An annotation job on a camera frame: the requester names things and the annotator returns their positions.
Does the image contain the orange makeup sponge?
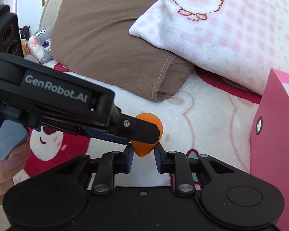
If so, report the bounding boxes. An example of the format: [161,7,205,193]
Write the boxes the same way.
[131,113,163,157]

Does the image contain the left hand painted nails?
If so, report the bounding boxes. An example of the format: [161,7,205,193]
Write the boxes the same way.
[0,141,31,205]

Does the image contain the grey bunny plush toy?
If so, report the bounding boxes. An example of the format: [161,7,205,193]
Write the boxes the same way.
[24,27,54,65]

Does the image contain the brown pillow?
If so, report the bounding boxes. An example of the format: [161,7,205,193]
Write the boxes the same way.
[51,0,195,101]

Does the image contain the pink cardboard box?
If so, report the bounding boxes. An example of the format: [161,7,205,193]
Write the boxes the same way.
[250,69,289,230]

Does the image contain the pink checked pillow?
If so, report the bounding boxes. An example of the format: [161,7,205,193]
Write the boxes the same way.
[129,0,289,94]

